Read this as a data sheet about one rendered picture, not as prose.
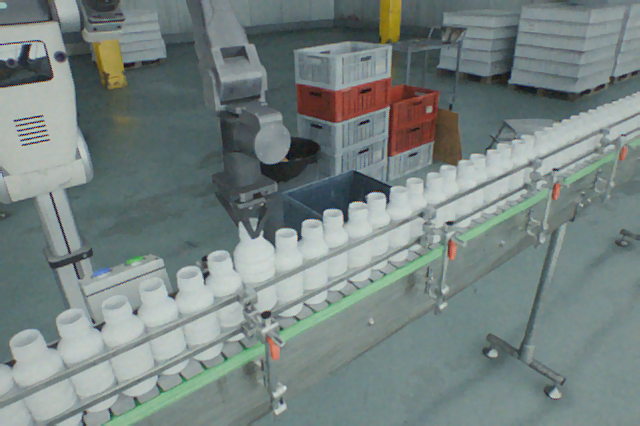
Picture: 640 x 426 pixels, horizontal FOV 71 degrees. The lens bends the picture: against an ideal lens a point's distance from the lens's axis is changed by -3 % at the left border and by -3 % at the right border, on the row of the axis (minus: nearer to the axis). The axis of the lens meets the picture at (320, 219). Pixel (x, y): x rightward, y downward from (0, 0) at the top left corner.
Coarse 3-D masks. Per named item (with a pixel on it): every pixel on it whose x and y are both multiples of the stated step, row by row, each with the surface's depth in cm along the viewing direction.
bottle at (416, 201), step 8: (408, 184) 99; (416, 184) 98; (408, 192) 100; (416, 192) 99; (408, 200) 100; (416, 200) 100; (424, 200) 101; (416, 208) 100; (416, 224) 102; (416, 232) 103; (408, 248) 105; (416, 248) 105
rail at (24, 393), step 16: (608, 144) 156; (576, 160) 143; (464, 192) 107; (512, 192) 122; (480, 208) 114; (400, 224) 95; (368, 240) 90; (416, 240) 101; (384, 256) 96; (288, 272) 79; (352, 272) 91; (256, 288) 76; (320, 288) 86; (224, 304) 73; (288, 304) 83; (192, 320) 70; (144, 336) 66; (224, 336) 76; (112, 352) 63; (192, 352) 72; (80, 368) 61; (160, 368) 70; (48, 384) 59; (128, 384) 67; (0, 400) 56; (16, 400) 57; (96, 400) 64; (64, 416) 62
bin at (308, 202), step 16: (336, 176) 158; (352, 176) 163; (368, 176) 157; (288, 192) 147; (304, 192) 152; (320, 192) 156; (336, 192) 161; (352, 192) 166; (368, 192) 160; (384, 192) 153; (288, 208) 146; (304, 208) 138; (320, 208) 159; (336, 208) 164; (288, 224) 149
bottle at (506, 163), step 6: (504, 144) 120; (498, 150) 119; (504, 150) 118; (510, 150) 118; (504, 156) 118; (504, 162) 119; (510, 162) 119; (504, 168) 119; (510, 168) 119; (504, 180) 120; (504, 186) 121; (504, 192) 122; (498, 204) 124
